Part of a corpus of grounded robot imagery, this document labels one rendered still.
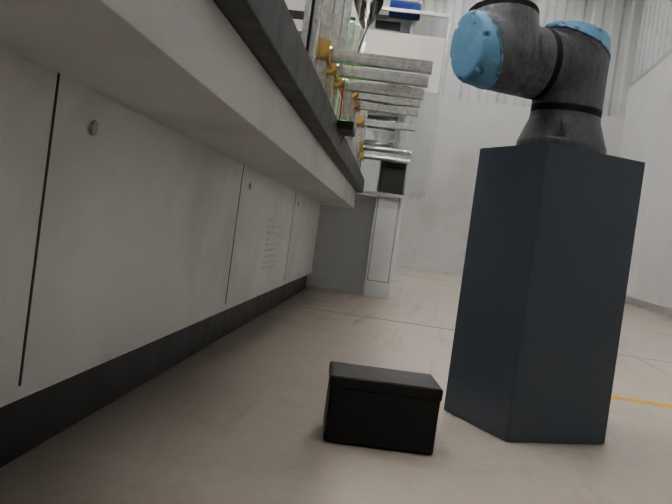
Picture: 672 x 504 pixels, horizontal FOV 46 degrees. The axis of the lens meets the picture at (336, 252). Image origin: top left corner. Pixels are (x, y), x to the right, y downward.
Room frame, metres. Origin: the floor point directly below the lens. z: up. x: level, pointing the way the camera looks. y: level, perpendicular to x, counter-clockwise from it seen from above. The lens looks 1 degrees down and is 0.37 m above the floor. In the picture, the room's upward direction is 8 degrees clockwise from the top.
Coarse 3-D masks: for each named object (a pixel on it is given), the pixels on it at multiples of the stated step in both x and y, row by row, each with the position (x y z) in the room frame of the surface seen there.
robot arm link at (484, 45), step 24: (480, 0) 1.64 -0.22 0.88; (504, 0) 1.62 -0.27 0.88; (528, 0) 1.63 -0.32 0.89; (480, 24) 1.59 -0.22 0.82; (504, 24) 1.60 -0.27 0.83; (528, 24) 1.62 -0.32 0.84; (456, 48) 1.68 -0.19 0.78; (480, 48) 1.59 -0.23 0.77; (504, 48) 1.59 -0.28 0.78; (528, 48) 1.61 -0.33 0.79; (552, 48) 1.63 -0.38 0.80; (456, 72) 1.67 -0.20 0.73; (480, 72) 1.60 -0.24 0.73; (504, 72) 1.61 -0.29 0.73; (528, 72) 1.62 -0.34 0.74; (552, 72) 1.64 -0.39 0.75; (528, 96) 1.69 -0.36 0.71
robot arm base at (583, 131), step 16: (544, 112) 1.69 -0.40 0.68; (560, 112) 1.67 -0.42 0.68; (576, 112) 1.66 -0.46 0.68; (592, 112) 1.67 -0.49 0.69; (528, 128) 1.71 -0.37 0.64; (544, 128) 1.67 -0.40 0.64; (560, 128) 1.66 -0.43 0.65; (576, 128) 1.65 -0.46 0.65; (592, 128) 1.66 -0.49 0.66; (560, 144) 1.64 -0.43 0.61; (576, 144) 1.64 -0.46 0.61; (592, 144) 1.65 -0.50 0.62
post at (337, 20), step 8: (336, 0) 2.30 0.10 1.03; (344, 0) 2.31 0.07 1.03; (336, 8) 2.30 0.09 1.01; (336, 16) 2.30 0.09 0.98; (336, 24) 2.30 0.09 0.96; (336, 32) 2.30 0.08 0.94; (336, 40) 2.30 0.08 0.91; (336, 48) 2.30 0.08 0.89; (328, 80) 2.30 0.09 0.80; (328, 88) 2.30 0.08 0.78; (328, 96) 2.30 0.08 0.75
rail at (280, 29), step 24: (216, 0) 0.94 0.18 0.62; (240, 0) 0.93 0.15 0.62; (264, 0) 1.03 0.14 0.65; (240, 24) 1.04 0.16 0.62; (264, 24) 1.06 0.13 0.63; (288, 24) 1.25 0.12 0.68; (264, 48) 1.17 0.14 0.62; (288, 48) 1.28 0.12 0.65; (288, 72) 1.33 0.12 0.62; (312, 72) 1.62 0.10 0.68; (288, 96) 1.57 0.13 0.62; (312, 96) 1.68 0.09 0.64; (312, 120) 1.87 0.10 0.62; (336, 120) 2.32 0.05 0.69; (336, 144) 2.44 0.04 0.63; (360, 192) 4.78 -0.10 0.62
